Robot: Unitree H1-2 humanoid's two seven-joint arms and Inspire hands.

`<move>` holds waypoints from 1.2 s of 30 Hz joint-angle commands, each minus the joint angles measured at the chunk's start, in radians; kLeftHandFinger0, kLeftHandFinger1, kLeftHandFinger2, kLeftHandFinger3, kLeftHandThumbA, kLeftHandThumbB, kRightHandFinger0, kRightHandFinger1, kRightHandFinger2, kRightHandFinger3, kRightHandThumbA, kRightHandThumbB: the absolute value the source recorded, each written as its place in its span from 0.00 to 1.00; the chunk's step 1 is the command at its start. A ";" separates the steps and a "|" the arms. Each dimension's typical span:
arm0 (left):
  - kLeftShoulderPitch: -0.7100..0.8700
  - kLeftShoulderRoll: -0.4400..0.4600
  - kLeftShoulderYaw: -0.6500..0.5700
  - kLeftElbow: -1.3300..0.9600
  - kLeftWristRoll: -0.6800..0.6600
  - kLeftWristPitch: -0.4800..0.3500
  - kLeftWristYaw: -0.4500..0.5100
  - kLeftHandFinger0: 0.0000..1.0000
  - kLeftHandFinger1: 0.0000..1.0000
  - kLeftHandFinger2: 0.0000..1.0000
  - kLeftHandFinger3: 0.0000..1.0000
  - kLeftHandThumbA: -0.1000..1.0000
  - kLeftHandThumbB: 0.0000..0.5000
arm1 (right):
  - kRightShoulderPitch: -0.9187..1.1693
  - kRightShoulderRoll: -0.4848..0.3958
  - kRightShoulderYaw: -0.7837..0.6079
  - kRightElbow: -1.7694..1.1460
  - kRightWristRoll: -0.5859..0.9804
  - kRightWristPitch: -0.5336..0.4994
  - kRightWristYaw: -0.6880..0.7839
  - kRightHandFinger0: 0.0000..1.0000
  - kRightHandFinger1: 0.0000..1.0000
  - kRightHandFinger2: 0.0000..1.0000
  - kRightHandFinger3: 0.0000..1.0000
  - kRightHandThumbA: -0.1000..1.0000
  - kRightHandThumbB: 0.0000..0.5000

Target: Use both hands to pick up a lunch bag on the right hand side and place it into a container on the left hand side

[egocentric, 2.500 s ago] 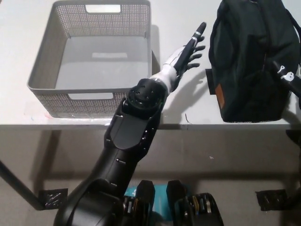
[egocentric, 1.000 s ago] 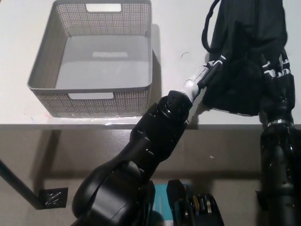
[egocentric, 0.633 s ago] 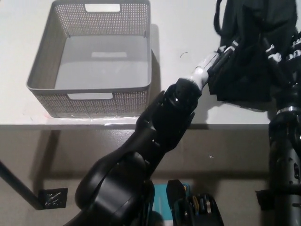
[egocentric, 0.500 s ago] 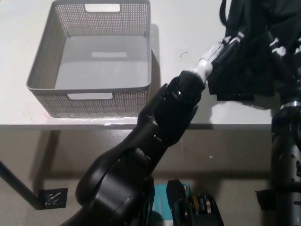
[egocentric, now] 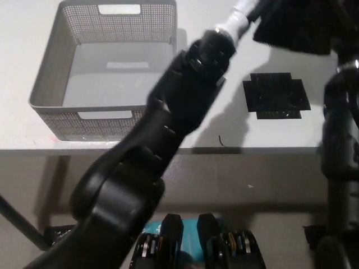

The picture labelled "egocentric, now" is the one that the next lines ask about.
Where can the black table leg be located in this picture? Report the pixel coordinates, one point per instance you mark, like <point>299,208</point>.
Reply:
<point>22,221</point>

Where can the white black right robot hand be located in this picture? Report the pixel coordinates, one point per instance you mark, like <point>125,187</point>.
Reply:
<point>347,53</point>

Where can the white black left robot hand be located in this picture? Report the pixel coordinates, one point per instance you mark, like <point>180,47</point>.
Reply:
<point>239,18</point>

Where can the black cross-shaped tape patch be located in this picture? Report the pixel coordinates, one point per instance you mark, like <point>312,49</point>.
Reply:
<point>276,96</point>

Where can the grey perforated plastic basket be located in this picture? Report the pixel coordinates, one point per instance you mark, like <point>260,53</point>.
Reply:
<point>84,84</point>

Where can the clear tape strip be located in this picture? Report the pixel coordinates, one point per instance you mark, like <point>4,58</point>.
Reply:
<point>98,141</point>

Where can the short thick black thread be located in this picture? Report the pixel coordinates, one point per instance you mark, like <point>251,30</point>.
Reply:
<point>221,141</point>

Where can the black floor tape patch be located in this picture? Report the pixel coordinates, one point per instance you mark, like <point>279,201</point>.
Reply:
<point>315,236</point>
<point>57,235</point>

